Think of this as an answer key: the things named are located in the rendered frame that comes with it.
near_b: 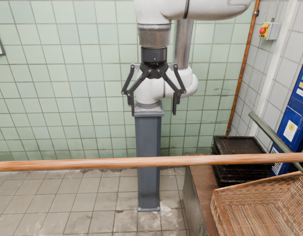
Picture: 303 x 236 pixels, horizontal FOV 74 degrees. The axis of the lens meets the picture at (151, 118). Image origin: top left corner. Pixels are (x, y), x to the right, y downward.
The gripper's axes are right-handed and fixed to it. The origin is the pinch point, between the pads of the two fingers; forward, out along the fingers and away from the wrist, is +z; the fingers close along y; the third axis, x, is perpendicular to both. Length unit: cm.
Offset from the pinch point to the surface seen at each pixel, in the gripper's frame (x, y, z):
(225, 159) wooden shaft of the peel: 11.8, -21.8, 11.5
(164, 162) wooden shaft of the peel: 12.0, -2.7, 11.9
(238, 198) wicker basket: -16, -50, 66
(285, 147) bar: 3.0, -47.4, 14.1
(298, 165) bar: 11, -47, 15
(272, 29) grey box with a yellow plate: -77, -79, -16
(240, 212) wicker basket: -12, -51, 72
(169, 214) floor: -52, -17, 131
